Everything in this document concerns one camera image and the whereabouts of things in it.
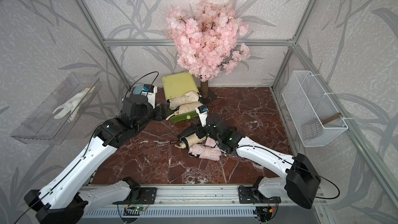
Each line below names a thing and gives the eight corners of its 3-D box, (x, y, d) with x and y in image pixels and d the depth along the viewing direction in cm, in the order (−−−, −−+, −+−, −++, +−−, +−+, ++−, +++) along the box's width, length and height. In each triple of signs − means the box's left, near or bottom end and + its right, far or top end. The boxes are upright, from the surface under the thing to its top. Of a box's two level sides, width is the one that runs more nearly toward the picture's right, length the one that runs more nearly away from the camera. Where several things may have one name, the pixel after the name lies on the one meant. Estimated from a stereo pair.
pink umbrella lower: (188, 155, 88) (187, 151, 84) (192, 144, 92) (191, 140, 88) (220, 163, 85) (220, 160, 81) (222, 152, 89) (222, 148, 85)
